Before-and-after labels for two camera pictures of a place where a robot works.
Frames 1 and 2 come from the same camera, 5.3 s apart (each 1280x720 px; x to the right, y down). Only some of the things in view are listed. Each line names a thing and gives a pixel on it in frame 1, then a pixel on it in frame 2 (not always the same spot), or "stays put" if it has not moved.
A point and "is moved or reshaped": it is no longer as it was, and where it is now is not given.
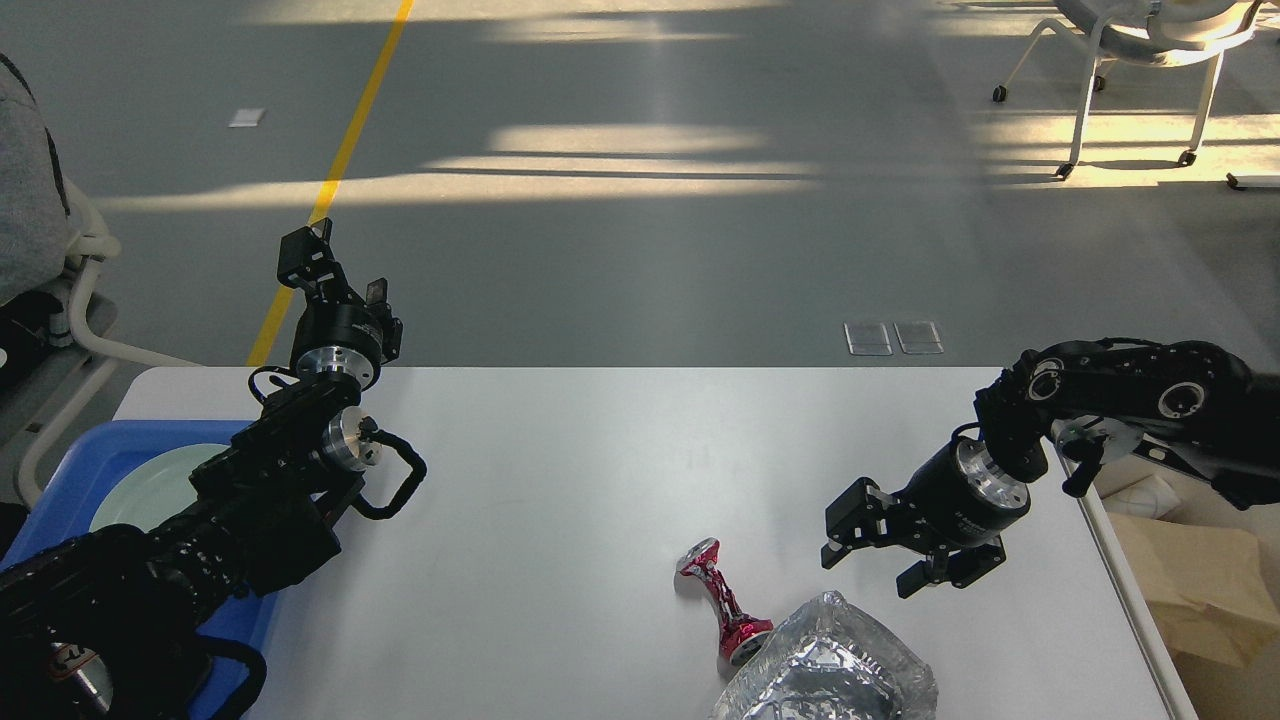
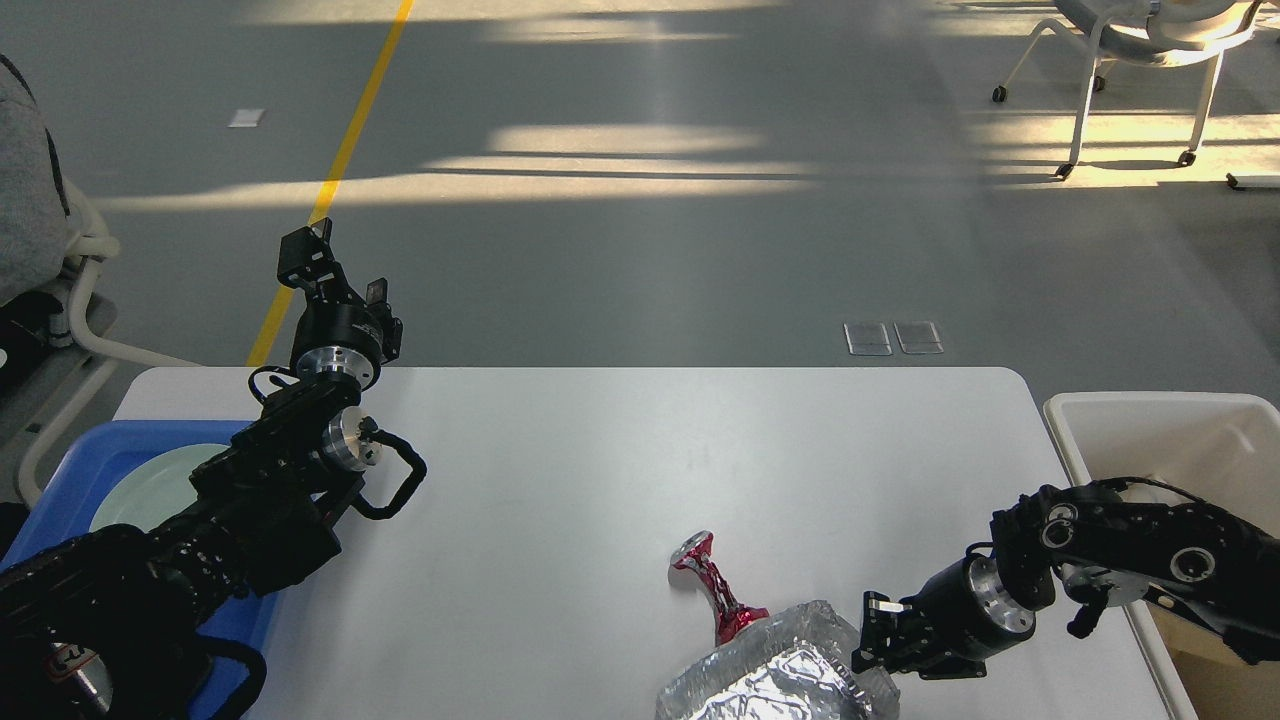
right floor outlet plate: x=918 y=337 stays put
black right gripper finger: x=959 y=569 to x=957 y=669
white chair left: x=51 y=366 stays put
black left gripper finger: x=307 y=261 stays put
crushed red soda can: x=740 y=634 is moved or reshaped
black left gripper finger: x=392 y=327 stays put
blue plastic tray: x=57 y=512 stays put
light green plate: x=155 y=488 stays put
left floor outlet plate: x=867 y=339 stays put
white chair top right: x=1154 y=32 stays put
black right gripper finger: x=863 y=517 to x=877 y=647
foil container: x=829 y=659 is moved or reshaped
